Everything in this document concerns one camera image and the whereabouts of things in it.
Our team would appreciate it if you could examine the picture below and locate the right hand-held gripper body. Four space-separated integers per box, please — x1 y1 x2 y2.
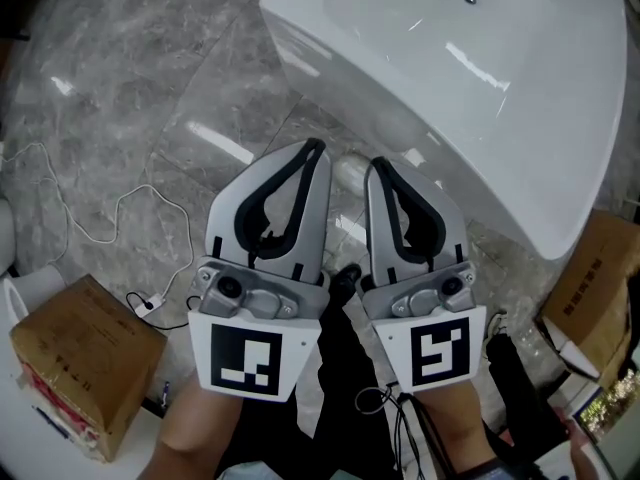
358 261 489 395

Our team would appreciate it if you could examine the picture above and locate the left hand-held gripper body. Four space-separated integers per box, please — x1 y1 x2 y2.
187 256 332 404

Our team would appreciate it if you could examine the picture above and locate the white bathtub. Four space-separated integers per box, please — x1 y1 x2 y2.
258 0 629 262

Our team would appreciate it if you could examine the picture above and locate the person's left forearm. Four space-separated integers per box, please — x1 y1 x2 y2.
133 366 246 480

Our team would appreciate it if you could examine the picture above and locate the person's right forearm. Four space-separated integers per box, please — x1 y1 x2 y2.
415 378 502 480

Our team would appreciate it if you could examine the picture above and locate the person's black left shoe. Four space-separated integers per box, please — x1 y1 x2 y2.
329 263 363 303

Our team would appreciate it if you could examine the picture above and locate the person's white right shoe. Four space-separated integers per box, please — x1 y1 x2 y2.
485 309 509 338

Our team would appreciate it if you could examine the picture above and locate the person's right leg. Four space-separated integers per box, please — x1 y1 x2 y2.
483 331 572 469

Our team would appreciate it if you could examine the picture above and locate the person's leg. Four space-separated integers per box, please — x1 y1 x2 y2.
483 331 572 469
312 287 407 480

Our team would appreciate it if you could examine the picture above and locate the person's left leg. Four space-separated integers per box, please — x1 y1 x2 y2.
312 287 407 480

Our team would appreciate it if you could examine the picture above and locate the white power adapter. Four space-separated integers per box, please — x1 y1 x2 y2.
133 292 167 318

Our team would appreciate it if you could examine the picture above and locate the brown cardboard box open flap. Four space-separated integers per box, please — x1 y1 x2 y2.
533 209 640 390

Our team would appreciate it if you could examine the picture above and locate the brown cardboard box red tape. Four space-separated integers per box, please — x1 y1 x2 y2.
8 273 169 464

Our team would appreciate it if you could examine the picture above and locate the black gripper cable bundle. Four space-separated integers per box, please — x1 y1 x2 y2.
353 384 454 480

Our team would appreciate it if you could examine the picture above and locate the thin black cable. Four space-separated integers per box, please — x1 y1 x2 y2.
124 290 192 332

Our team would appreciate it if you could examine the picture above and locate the white cable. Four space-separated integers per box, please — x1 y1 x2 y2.
0 141 196 305

